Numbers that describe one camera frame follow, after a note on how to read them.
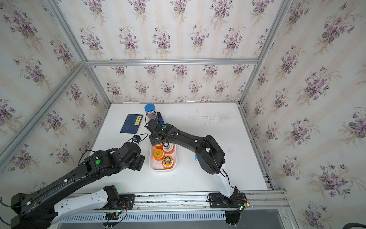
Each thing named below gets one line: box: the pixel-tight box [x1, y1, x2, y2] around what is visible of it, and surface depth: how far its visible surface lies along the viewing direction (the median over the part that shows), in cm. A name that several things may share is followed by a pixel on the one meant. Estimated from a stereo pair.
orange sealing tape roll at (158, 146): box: [154, 143, 164, 150], surface depth 90 cm
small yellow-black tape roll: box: [162, 156, 174, 170], surface depth 86 cm
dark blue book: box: [119, 113, 144, 134], surface depth 107 cm
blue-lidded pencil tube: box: [144, 103, 157, 121], surface depth 93 cm
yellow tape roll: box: [153, 148, 165, 162], surface depth 90 cm
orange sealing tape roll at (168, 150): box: [162, 142, 175, 155], surface depth 90 cm
